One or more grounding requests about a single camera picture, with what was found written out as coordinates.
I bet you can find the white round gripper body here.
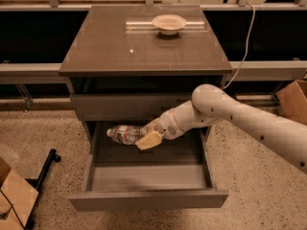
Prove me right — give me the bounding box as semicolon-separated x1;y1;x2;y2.
156;109;184;140

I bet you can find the grey drawer cabinet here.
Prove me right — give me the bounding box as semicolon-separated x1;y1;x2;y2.
59;5;232;136

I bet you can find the white cable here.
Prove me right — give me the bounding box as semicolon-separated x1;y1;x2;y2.
223;3;257;90

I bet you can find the metal window railing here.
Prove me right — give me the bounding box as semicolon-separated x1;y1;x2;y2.
0;59;307;84

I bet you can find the black stand leg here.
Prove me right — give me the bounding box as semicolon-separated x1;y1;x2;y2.
25;149;61;230

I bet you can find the cardboard box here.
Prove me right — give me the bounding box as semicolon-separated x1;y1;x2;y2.
0;158;38;230
277;80;307;125

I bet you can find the cardboard box lower left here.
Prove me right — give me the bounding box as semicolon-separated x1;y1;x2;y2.
0;158;38;230

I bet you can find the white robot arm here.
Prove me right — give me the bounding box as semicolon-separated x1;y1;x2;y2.
136;84;307;173

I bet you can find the cardboard box right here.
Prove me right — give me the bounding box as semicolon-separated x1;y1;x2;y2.
277;80;307;125

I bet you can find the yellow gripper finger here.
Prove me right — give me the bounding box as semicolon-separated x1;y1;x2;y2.
144;119;158;132

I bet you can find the clear plastic water bottle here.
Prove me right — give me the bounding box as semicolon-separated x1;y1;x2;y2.
106;125;146;145

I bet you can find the white paper bowl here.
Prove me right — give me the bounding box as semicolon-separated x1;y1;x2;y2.
153;14;186;35

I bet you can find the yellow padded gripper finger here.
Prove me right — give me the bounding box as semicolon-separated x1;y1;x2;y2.
135;130;163;150

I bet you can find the closed grey top drawer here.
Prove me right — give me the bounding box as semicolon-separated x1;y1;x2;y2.
70;94;191;121

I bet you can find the open grey middle drawer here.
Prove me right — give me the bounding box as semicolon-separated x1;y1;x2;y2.
69;122;228;212

